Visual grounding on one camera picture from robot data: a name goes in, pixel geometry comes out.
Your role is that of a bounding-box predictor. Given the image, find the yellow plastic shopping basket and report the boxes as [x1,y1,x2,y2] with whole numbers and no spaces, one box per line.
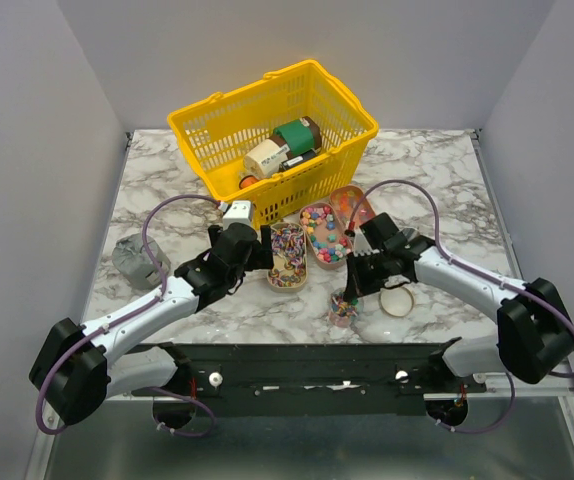
[167,59,379,227]

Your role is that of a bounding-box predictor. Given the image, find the beige tray swirl lollipops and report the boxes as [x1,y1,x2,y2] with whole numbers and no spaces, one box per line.
[267,222,308,293]

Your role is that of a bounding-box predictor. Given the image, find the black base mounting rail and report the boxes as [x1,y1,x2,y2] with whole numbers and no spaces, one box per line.
[131,339,526,417]

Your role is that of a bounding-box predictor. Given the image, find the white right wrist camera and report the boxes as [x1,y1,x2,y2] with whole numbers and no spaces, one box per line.
[347,228,380,258]

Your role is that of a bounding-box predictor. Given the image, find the pink tray translucent star candies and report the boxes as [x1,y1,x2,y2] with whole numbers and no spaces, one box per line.
[329,185,376,228]

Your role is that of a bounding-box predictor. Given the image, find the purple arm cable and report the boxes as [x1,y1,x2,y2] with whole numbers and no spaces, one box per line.
[34,194,228,439]
[349,179,574,435]

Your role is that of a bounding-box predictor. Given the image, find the gold rimmed jar lid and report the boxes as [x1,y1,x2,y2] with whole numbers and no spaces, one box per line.
[379,286,415,318]

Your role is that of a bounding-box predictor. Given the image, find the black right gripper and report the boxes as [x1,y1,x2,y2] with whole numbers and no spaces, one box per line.
[343,249,391,300]

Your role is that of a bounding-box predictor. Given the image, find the pink tray pastel star candies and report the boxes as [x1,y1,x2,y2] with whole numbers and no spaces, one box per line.
[299,202,353,269]

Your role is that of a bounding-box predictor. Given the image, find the black box package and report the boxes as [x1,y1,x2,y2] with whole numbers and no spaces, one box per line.
[279,149,318,172]

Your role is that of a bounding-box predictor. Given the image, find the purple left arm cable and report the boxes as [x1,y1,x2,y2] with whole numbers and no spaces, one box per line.
[34,194,228,439]

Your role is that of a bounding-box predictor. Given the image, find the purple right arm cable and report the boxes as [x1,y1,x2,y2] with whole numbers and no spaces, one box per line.
[349,179,574,435]

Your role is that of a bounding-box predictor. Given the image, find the green wrapped brown package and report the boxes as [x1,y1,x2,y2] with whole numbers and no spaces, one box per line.
[272,116,322,155]

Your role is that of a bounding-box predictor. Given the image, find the clear plastic candy jar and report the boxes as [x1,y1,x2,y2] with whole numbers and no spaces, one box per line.
[328,289,363,328]

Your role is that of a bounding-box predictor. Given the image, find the grey crumpled cloth lump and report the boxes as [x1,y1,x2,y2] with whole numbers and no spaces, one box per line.
[112,233,171,291]

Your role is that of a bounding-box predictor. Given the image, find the cream wrapped paper roll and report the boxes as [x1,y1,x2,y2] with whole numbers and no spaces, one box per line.
[243,138,290,180]

